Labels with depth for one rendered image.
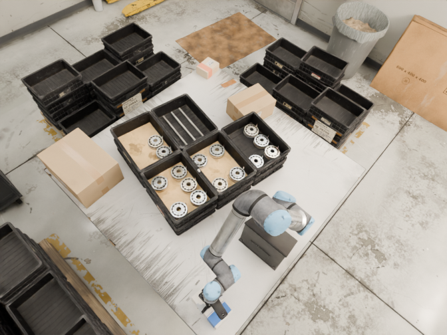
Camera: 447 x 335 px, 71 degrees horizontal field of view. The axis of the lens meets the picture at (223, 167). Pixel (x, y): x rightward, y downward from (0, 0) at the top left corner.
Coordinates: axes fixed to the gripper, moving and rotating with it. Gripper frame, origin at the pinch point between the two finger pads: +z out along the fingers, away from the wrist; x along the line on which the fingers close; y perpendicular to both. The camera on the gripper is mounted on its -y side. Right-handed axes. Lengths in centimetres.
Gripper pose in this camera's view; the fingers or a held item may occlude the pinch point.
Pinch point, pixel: (211, 305)
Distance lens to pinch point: 184.1
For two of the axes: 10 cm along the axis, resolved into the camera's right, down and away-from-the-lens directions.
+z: -0.7, 5.2, 8.5
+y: -6.7, -6.6, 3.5
